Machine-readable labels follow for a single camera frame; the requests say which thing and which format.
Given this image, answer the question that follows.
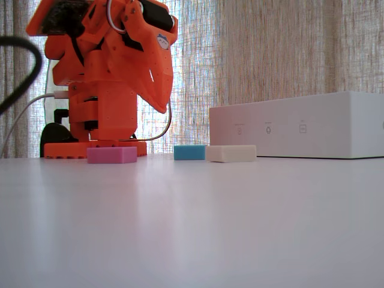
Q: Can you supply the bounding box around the red white black servo cable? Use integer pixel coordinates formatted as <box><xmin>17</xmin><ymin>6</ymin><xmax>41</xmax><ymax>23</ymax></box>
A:
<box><xmin>143</xmin><ymin>100</ymin><xmax>173</xmax><ymax>142</ymax></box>
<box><xmin>107</xmin><ymin>0</ymin><xmax>127</xmax><ymax>34</ymax></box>

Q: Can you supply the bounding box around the wrist camera with orange mount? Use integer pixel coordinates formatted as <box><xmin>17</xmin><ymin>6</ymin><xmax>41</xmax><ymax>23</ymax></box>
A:
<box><xmin>25</xmin><ymin>0</ymin><xmax>94</xmax><ymax>37</ymax></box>

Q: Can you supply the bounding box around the pink foam cuboid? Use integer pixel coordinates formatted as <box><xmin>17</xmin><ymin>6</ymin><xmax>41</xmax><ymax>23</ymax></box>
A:
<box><xmin>86</xmin><ymin>146</ymin><xmax>139</xmax><ymax>164</ymax></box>

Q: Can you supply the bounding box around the beige woven curtain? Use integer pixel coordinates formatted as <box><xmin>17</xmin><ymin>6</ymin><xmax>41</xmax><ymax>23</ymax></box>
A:
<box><xmin>0</xmin><ymin>0</ymin><xmax>384</xmax><ymax>159</ymax></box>

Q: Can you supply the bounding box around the thick black cable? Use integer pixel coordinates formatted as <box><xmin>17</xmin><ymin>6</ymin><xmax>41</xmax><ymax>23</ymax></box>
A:
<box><xmin>0</xmin><ymin>35</ymin><xmax>44</xmax><ymax>116</ymax></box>

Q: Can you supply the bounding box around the orange gripper black motor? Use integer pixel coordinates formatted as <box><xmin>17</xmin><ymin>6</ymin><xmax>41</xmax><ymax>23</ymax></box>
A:
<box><xmin>119</xmin><ymin>0</ymin><xmax>179</xmax><ymax>115</ymax></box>

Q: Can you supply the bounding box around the black table clamp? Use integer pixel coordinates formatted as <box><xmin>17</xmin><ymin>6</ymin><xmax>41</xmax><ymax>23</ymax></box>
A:
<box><xmin>40</xmin><ymin>109</ymin><xmax>79</xmax><ymax>158</ymax></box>

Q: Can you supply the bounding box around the white usb cable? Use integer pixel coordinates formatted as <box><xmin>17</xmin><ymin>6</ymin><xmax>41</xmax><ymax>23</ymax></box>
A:
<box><xmin>0</xmin><ymin>91</ymin><xmax>70</xmax><ymax>159</ymax></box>

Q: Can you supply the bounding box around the blue foam cuboid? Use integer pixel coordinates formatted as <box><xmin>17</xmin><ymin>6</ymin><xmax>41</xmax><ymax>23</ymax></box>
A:
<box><xmin>173</xmin><ymin>145</ymin><xmax>208</xmax><ymax>161</ymax></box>

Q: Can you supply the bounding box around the orange robot base plate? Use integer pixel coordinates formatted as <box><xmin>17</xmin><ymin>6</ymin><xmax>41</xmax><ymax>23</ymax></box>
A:
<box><xmin>43</xmin><ymin>140</ymin><xmax>148</xmax><ymax>159</ymax></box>

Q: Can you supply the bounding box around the white foam cuboid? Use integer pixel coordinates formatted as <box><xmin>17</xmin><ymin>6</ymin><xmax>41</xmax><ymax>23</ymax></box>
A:
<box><xmin>205</xmin><ymin>145</ymin><xmax>258</xmax><ymax>163</ymax></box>

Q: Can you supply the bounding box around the white cardboard box bin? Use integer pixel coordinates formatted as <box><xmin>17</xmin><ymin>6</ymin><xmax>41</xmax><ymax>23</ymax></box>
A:
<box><xmin>209</xmin><ymin>91</ymin><xmax>384</xmax><ymax>160</ymax></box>

